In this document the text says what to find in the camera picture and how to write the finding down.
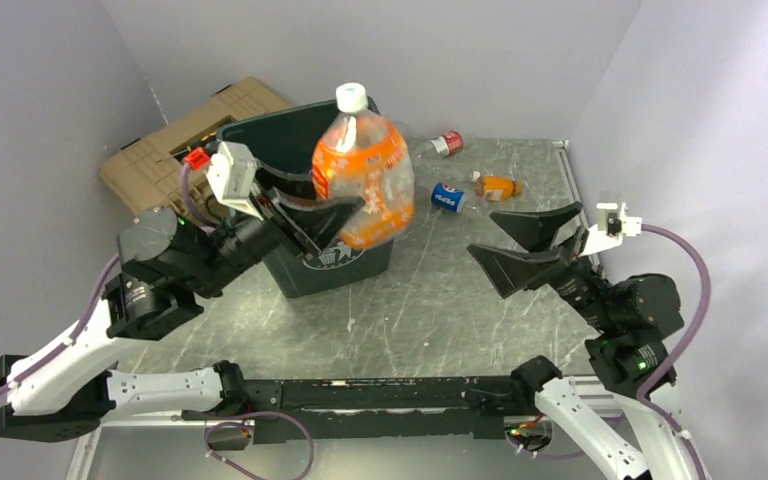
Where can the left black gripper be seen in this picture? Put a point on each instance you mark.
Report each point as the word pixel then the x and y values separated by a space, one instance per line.
pixel 310 229

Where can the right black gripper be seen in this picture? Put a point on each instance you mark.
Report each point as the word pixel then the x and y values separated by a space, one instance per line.
pixel 507 268

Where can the large orange label bottle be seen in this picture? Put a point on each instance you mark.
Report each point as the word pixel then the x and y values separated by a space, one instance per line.
pixel 363 154

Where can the orange juice bottle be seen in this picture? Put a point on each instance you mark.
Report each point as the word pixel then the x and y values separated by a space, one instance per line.
pixel 497 188

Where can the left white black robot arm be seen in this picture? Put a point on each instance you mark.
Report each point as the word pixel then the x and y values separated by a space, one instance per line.
pixel 167 265

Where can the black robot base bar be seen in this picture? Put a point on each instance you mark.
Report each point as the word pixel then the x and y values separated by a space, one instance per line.
pixel 482 407

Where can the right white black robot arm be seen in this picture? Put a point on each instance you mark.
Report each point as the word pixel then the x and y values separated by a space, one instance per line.
pixel 640 333

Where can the dark green plastic bin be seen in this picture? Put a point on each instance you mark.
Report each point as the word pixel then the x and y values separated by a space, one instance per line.
pixel 286 140

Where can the clear bottle red label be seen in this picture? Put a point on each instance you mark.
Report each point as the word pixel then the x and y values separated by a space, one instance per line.
pixel 440 147

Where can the tan plastic toolbox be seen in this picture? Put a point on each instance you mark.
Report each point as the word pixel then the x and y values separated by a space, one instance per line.
pixel 146 172

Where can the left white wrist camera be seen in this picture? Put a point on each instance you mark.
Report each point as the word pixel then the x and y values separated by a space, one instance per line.
pixel 231 175

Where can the aluminium frame rail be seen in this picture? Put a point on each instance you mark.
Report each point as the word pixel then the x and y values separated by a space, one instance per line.
pixel 560 152

